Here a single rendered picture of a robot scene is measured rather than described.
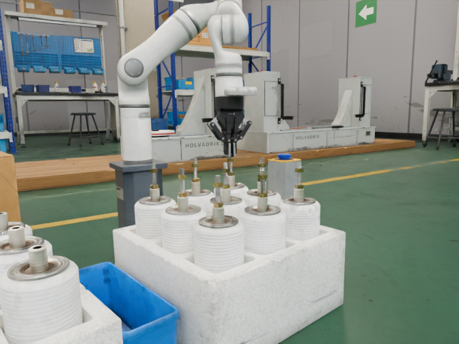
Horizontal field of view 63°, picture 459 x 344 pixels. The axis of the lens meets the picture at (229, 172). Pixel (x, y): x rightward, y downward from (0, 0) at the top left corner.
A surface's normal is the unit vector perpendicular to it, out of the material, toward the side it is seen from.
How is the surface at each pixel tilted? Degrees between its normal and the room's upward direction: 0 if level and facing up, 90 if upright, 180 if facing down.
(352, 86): 90
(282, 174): 90
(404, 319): 0
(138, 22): 90
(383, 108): 90
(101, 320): 0
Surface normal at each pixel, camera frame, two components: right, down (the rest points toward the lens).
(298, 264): 0.65, 0.11
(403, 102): -0.84, 0.10
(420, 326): -0.02, -0.99
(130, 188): -0.22, 0.18
